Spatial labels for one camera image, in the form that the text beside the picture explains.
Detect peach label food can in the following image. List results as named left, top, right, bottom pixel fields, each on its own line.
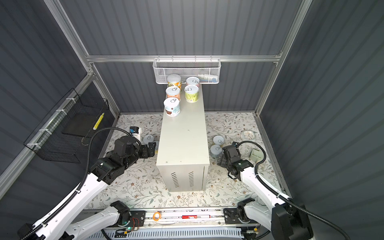
left=166, top=86, right=181, bottom=100

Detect green label food can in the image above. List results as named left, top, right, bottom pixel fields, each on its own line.
left=185, top=85, right=199, bottom=103

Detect silver can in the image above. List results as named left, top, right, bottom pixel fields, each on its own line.
left=143, top=135, right=155, bottom=145
left=164, top=97, right=181, bottom=117
left=210, top=145, right=223, bottom=158

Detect black wire wall basket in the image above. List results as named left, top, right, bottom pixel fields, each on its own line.
left=24, top=90, right=114, bottom=164

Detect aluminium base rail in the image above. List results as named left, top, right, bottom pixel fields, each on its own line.
left=68, top=206, right=301, bottom=229

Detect pink label food can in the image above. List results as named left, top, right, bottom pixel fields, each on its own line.
left=186, top=77, right=200, bottom=88

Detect white wire mesh basket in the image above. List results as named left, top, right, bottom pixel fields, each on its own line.
left=153, top=59, right=222, bottom=85

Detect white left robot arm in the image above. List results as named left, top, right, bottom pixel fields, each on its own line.
left=18, top=127, right=156, bottom=240

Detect beige metal cabinet counter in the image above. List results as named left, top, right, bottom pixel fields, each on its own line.
left=156, top=92, right=210, bottom=192

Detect red white marker pen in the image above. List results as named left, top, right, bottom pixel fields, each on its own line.
left=182, top=215, right=213, bottom=220

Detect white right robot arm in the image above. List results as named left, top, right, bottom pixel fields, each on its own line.
left=218, top=142, right=350, bottom=240

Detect orange rubber band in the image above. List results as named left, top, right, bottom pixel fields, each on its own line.
left=153, top=212, right=162, bottom=222

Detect orange yellow label can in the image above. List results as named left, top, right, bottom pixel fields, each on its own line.
left=167, top=74, right=182, bottom=89

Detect tubes in mesh basket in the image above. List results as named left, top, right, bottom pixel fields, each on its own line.
left=198, top=74, right=219, bottom=84

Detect pale green flat box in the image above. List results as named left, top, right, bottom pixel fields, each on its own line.
left=249, top=149, right=265, bottom=163

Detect yellow strip in basket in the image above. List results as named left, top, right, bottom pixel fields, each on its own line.
left=93, top=113, right=105, bottom=131

